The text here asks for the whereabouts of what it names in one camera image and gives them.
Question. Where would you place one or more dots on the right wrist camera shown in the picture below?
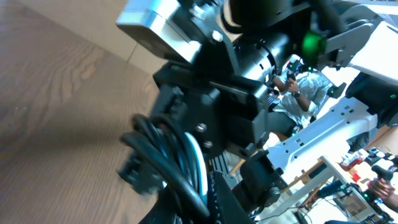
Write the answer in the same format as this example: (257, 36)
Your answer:
(157, 26)

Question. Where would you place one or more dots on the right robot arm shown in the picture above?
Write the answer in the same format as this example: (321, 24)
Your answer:
(299, 42)

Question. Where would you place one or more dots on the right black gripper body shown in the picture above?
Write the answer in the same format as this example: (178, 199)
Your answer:
(222, 101)

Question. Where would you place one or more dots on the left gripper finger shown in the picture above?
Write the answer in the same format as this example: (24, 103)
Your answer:
(223, 206)

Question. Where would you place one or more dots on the seated person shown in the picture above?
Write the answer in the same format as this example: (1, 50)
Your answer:
(302, 97)

